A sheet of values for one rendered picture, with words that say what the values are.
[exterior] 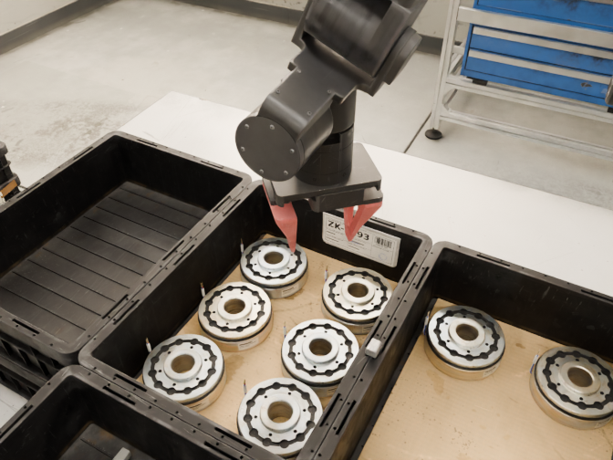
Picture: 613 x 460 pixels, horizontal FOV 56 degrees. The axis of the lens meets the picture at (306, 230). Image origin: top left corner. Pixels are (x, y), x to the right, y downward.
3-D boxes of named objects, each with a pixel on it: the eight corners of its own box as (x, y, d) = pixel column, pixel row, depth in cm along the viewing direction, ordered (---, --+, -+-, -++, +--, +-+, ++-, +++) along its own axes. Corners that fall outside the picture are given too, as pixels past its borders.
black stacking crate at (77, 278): (128, 182, 111) (115, 131, 103) (259, 232, 100) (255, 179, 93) (-56, 326, 85) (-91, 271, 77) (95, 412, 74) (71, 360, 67)
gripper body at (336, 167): (382, 194, 55) (389, 129, 50) (278, 213, 53) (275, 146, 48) (359, 156, 60) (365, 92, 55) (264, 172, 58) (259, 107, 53)
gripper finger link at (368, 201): (378, 255, 61) (386, 184, 55) (312, 267, 60) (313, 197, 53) (357, 214, 66) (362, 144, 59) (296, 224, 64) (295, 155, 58)
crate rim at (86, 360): (257, 188, 94) (256, 176, 92) (434, 249, 83) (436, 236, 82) (76, 371, 68) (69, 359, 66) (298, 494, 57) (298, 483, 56)
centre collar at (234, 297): (230, 290, 83) (230, 287, 83) (259, 303, 82) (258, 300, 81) (210, 313, 80) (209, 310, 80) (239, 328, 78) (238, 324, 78)
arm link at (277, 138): (429, 28, 44) (337, -35, 44) (370, 97, 37) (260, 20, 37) (362, 135, 53) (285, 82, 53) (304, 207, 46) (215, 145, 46)
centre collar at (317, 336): (313, 329, 78) (313, 326, 78) (346, 343, 76) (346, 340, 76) (294, 355, 75) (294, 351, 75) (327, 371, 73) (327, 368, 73)
